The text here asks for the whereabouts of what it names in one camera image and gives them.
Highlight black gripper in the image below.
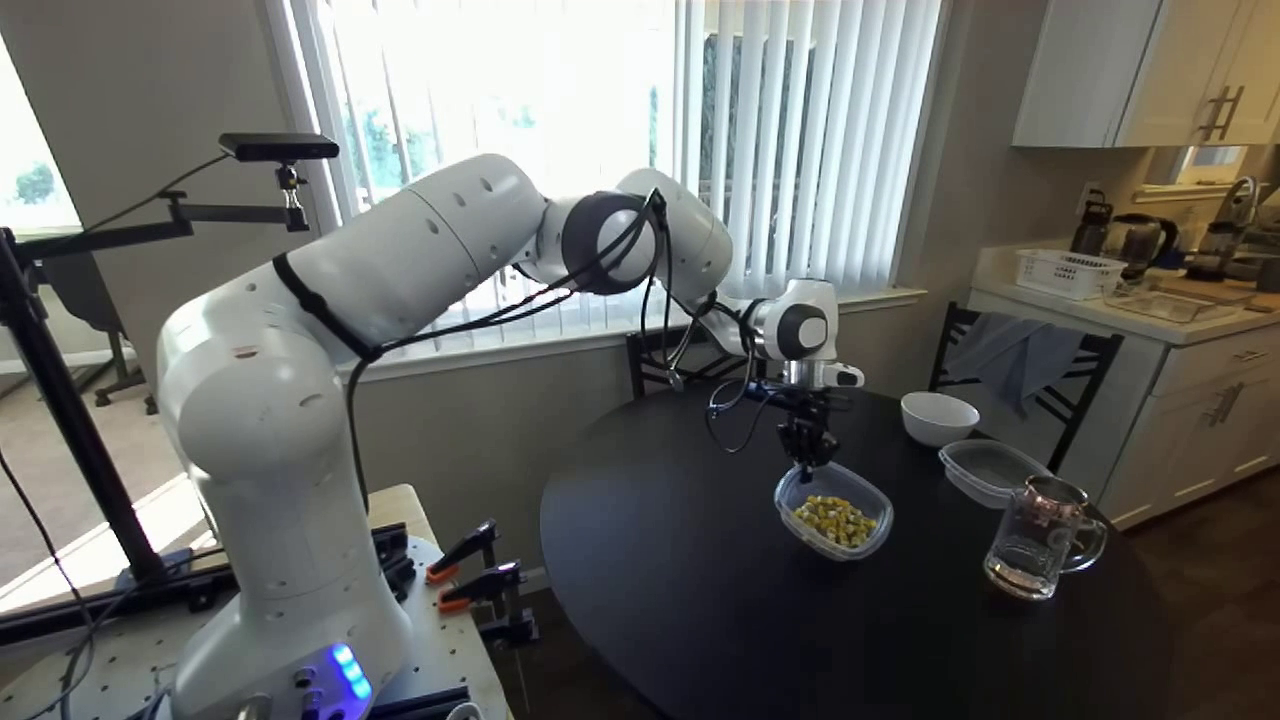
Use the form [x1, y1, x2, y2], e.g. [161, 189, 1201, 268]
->
[768, 382, 842, 474]

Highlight clear plastic lunch box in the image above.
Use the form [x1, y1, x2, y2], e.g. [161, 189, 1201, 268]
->
[768, 462, 898, 563]

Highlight yellow candy pile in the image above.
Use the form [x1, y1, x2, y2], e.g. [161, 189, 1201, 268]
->
[790, 491, 879, 553]

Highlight white ceramic bowl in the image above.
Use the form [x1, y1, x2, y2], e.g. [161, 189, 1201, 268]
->
[894, 387, 983, 453]

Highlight clear glass bowl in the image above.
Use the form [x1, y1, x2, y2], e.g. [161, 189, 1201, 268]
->
[936, 435, 1054, 514]

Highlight grey blue cloth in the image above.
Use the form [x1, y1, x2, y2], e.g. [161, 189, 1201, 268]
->
[953, 317, 1087, 420]

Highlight clear glass mug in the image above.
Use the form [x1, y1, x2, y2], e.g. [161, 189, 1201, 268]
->
[979, 474, 1116, 604]

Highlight black chair with cloth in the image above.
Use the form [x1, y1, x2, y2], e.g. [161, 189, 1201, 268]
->
[929, 296, 1128, 476]

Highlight clear container on counter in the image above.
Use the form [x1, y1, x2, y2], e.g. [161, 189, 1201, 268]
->
[1014, 245, 1130, 299]

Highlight white vertical window blinds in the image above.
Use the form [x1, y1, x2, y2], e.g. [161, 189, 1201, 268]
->
[670, 0, 944, 305]

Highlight black clamp orange tip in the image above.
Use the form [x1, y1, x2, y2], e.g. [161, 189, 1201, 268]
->
[425, 518, 503, 583]
[435, 555, 528, 621]

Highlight black coffee maker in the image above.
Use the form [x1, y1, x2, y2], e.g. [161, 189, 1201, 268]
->
[1104, 210, 1183, 285]

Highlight white kitchen counter cabinet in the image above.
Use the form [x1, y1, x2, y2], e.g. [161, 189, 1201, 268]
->
[968, 237, 1280, 534]

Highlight light robot mounting table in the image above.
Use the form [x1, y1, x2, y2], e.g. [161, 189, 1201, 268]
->
[0, 481, 516, 720]

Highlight dark kitchen appliance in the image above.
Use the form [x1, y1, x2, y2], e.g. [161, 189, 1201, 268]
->
[1195, 175, 1262, 280]

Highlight white upper kitchen cabinet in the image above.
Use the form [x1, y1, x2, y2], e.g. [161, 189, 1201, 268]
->
[1008, 0, 1280, 151]

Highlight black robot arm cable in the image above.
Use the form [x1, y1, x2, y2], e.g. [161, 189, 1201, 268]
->
[272, 189, 805, 514]

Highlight black camera on stand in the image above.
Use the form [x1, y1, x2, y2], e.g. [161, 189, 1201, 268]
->
[215, 129, 344, 169]

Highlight black camera stand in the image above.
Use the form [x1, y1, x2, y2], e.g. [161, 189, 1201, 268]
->
[0, 155, 314, 649]

